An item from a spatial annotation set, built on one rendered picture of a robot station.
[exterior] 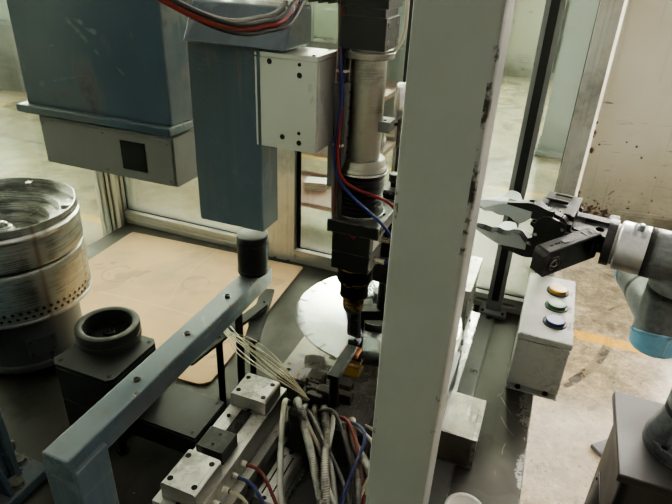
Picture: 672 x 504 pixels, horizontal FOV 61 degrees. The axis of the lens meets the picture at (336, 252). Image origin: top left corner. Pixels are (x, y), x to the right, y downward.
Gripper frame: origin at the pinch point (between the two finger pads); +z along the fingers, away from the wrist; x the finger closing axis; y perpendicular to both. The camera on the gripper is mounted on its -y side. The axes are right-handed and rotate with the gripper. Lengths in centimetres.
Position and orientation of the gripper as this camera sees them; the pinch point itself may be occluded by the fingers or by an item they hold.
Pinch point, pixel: (480, 217)
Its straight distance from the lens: 95.9
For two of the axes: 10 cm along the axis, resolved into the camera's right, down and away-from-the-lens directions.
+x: -0.4, -8.0, -5.9
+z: -8.6, -2.7, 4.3
